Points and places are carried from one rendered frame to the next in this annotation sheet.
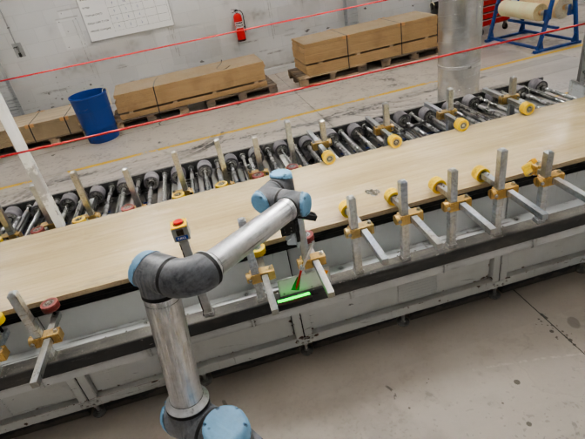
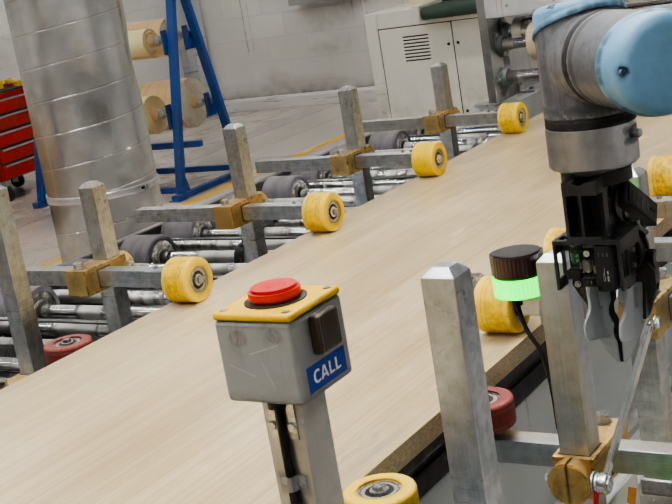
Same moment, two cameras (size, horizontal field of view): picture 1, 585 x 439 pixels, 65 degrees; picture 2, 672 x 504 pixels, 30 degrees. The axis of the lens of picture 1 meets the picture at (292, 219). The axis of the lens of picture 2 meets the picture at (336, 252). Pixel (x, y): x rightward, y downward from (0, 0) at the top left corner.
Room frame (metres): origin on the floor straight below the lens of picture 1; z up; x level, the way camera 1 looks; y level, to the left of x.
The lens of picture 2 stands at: (1.05, 1.11, 1.47)
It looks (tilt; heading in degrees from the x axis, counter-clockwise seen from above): 14 degrees down; 312
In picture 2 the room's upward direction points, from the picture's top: 10 degrees counter-clockwise
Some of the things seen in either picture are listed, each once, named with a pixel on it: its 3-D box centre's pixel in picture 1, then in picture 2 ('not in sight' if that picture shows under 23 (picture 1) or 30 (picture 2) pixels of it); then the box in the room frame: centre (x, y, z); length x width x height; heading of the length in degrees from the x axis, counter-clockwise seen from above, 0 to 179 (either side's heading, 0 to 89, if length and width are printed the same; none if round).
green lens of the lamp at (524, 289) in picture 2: not in sight; (519, 282); (1.80, -0.02, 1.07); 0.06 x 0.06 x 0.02
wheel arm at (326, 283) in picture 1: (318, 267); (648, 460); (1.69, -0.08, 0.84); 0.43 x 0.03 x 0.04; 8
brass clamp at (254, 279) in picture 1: (260, 274); not in sight; (1.72, 0.20, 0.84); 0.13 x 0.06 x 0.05; 98
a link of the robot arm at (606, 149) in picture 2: not in sight; (595, 146); (1.66, 0.01, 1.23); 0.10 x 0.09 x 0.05; 8
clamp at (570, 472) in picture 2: (311, 260); (587, 459); (1.76, -0.05, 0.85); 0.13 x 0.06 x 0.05; 98
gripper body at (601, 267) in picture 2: (287, 219); (599, 227); (1.67, 0.02, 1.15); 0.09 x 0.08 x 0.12; 98
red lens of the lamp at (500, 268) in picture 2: not in sight; (516, 261); (1.80, -0.02, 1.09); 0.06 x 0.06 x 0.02
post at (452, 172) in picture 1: (451, 212); not in sight; (1.85, -0.77, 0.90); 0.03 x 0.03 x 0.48; 8
